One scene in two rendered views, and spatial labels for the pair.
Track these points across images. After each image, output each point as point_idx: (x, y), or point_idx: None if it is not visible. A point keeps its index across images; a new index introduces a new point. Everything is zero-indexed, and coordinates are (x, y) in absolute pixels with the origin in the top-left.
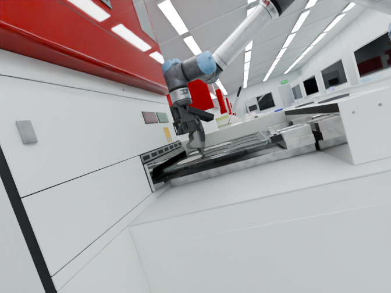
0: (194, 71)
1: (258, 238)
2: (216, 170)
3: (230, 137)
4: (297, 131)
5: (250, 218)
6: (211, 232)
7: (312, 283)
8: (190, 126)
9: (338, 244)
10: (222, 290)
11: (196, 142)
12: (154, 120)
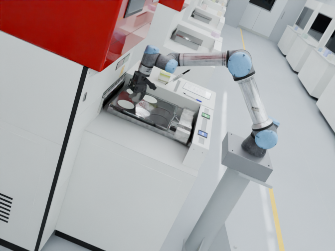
0: (161, 67)
1: (132, 165)
2: (135, 120)
3: (159, 94)
4: (183, 133)
5: (134, 158)
6: (117, 153)
7: (139, 188)
8: (138, 89)
9: (156, 182)
10: (106, 173)
11: (135, 98)
12: (120, 64)
